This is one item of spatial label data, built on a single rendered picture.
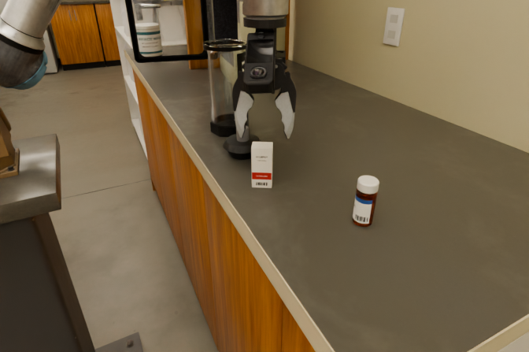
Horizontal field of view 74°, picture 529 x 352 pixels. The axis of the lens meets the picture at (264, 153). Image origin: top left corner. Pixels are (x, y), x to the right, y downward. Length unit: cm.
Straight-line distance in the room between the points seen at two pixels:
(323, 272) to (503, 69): 73
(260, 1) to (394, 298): 46
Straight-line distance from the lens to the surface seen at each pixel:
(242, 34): 127
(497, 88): 108
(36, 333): 109
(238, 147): 77
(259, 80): 52
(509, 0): 107
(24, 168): 91
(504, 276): 61
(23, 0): 98
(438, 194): 74
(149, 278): 190
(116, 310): 181
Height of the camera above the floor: 131
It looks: 27 degrees down
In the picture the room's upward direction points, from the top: straight up
